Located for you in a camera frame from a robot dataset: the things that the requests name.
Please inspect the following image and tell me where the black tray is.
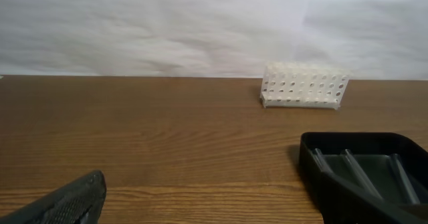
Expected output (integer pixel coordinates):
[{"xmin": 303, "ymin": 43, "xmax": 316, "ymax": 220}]
[{"xmin": 298, "ymin": 132, "xmax": 428, "ymax": 224}]

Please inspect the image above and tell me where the white test tube rack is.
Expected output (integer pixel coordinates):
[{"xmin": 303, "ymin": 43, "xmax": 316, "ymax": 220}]
[{"xmin": 259, "ymin": 62, "xmax": 351, "ymax": 110}]

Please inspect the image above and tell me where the clear test tube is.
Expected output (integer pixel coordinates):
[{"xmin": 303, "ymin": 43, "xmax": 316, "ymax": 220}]
[
  {"xmin": 312, "ymin": 147, "xmax": 335, "ymax": 175},
  {"xmin": 340, "ymin": 148, "xmax": 384, "ymax": 201},
  {"xmin": 387, "ymin": 152, "xmax": 421, "ymax": 205}
]

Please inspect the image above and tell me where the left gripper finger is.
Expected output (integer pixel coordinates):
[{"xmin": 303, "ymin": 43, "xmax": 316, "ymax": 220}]
[{"xmin": 0, "ymin": 169, "xmax": 107, "ymax": 224}]

